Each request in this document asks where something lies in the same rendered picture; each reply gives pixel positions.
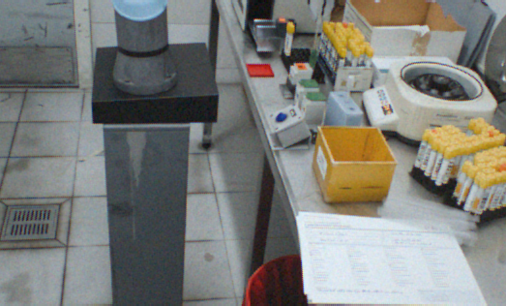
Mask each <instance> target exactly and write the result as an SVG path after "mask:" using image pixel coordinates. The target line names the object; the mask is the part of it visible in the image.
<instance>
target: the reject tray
mask: <svg viewBox="0 0 506 306"><path fill-rule="evenodd" d="M246 67H247V69H248V72H249V75H250V77H274V73H273V69H272V67H271V65H270V64H250V63H246Z"/></svg>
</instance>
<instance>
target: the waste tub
mask: <svg viewBox="0 0 506 306"><path fill-rule="evenodd" d="M397 164H398V162H397V159H396V157H395V155H394V153H393V152H392V151H391V149H390V147H389V146H388V144H387V142H386V139H385V138H384V136H383V135H382V133H381V131H380V130H379V128H374V127H318V134H317V139H316V144H315V149H314V153H313V162H312V167H313V172H314V174H315V176H316V179H317V182H318V185H319V186H320V192H321V195H322V197H323V198H324V201H325V202H326V203H329V202H383V199H384V197H388V194H389V190H390V187H391V184H392V180H393V177H394V173H395V171H396V167H397Z"/></svg>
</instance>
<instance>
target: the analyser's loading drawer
mask: <svg viewBox="0 0 506 306"><path fill-rule="evenodd" d="M248 24H249V25H250V29H251V31H252V34H253V37H254V39H255V41H256V44H257V50H263V51H280V48H281V41H282V37H277V36H276V35H275V32H276V26H273V20H268V18H267V17H258V16H248Z"/></svg>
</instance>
